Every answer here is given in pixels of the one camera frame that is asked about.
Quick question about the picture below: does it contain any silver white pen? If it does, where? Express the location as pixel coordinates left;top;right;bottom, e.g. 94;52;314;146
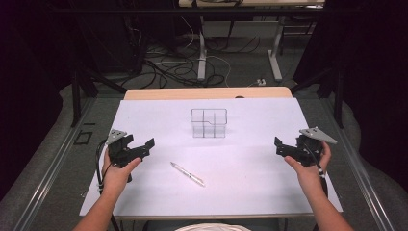
169;161;207;188

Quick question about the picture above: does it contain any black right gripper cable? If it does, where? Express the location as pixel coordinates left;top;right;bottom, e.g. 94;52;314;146
301;140;330;231

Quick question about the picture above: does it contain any metal floor rail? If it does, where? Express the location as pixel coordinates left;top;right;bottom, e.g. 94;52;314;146
320;97;396;231
13;97;97;231

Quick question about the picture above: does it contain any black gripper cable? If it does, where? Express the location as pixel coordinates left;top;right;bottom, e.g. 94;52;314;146
301;140;330;231
95;138;121;231

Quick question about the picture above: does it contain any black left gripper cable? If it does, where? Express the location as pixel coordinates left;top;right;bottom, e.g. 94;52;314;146
95;138;121;231

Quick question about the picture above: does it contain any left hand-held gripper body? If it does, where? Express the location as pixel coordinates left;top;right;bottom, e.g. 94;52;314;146
105;128;144;169

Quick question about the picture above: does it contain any person's left hand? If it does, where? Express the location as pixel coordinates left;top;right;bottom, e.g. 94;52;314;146
101;148;142;194

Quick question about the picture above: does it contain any tangle of floor cables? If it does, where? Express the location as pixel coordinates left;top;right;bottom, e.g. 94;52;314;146
140;15;262;89

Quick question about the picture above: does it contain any light wooden table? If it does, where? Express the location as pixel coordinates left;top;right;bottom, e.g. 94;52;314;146
123;86;293;101

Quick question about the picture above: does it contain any black metal stand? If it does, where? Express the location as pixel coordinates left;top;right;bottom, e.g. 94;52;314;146
69;64;129;128
290;65;345;130

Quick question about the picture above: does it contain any white paper sheet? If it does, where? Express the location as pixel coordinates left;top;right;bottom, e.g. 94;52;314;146
79;97;344;217

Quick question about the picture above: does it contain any white desk with metal legs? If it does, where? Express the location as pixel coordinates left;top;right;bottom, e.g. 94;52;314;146
178;0;326;83

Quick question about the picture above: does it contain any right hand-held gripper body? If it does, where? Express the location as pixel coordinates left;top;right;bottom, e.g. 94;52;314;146
295;126;339;167

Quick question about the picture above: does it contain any clear acrylic divided organizer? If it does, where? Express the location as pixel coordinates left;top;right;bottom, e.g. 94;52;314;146
190;108;228;140

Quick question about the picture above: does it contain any person's right hand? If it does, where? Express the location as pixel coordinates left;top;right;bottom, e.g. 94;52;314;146
284;141;332;187

